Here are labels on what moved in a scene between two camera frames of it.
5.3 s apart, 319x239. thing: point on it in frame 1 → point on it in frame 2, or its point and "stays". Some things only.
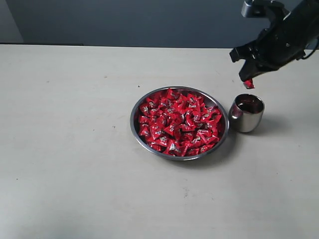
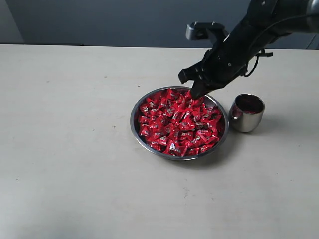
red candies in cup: (249, 103) stays
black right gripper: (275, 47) → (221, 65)
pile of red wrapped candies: (179, 124) stays
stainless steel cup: (246, 112) stays
